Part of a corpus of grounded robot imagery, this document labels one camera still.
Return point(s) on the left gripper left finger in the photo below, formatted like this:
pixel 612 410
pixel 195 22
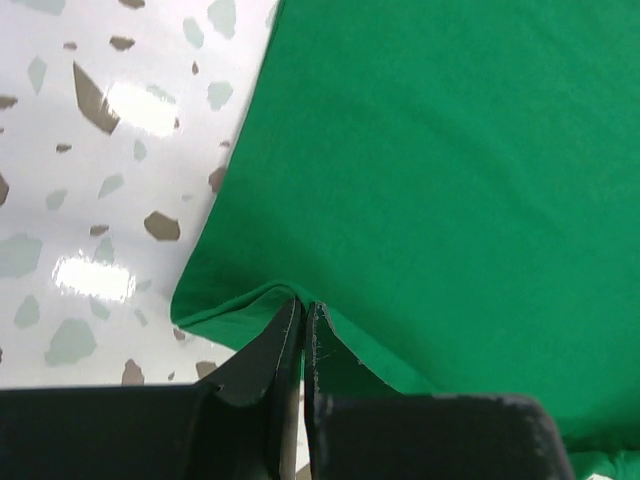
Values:
pixel 247 423

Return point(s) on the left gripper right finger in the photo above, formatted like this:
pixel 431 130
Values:
pixel 332 371

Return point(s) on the green t shirt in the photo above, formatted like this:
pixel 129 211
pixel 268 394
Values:
pixel 458 183

